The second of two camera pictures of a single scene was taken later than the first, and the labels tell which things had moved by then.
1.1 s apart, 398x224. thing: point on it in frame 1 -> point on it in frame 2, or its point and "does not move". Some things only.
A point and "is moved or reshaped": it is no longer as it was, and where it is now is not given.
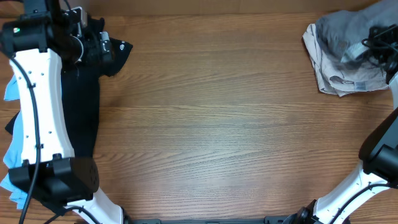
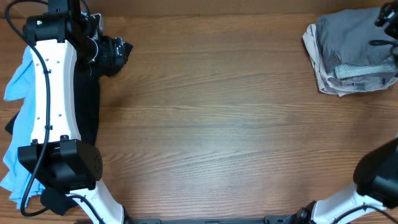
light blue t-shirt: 13,155 does not move
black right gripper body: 384,43 -> 392,29
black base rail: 268,219 does not move
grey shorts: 340,33 is moved or reshaped
